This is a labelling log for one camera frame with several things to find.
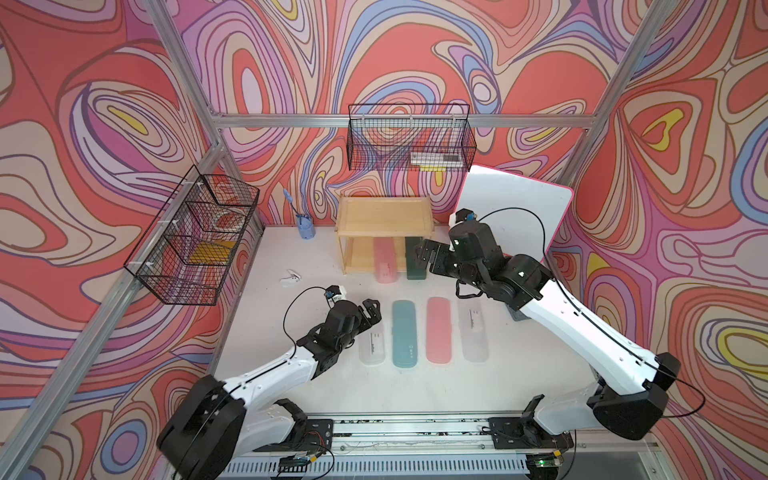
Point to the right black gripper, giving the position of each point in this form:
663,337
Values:
440,250

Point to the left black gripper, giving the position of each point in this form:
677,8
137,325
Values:
372,313

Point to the clear pencil case bottom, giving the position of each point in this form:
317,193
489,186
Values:
372,351

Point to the clear pencil case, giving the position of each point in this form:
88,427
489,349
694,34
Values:
473,335
372,351

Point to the teal pencil case top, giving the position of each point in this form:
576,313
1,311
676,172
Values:
404,334

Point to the pink pencil case bottom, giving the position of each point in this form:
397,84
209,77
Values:
385,260

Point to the pink pencil case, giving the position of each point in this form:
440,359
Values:
385,260
439,331

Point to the pink pencil case top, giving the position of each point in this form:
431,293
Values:
439,331

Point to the clear pencil case top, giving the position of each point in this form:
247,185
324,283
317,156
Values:
473,335

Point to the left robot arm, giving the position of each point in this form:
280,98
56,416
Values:
219,420

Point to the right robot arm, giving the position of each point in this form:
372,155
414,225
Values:
629,394

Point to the dark green pencil case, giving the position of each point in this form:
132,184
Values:
413,271

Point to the wooden two-tier shelf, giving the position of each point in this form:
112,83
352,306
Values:
362,219

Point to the small white clip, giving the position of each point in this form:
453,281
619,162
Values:
291,277

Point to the marker box in basket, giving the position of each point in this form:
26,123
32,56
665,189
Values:
433,161

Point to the pink framed whiteboard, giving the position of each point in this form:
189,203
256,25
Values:
524,214

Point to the blue pen cup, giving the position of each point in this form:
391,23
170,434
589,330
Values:
306,226

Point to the blue pen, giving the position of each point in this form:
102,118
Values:
289,198

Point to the green circuit board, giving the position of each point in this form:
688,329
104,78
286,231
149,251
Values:
295,463

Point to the yellow item in basket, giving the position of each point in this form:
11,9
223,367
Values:
216,253

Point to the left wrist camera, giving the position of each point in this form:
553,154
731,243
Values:
333,294

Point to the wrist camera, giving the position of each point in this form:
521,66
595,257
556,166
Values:
333,294
460,216

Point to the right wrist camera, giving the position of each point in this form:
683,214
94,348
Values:
460,216

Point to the back black wire basket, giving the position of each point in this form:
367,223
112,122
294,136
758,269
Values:
381,136

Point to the black wire basket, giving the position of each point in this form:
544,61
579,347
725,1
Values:
202,207
381,136

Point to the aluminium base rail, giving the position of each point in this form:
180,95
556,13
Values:
453,446

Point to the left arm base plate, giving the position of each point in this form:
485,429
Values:
310,435

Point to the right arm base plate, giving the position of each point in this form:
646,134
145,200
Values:
513,433

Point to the left black wire basket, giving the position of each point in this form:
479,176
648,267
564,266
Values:
202,207

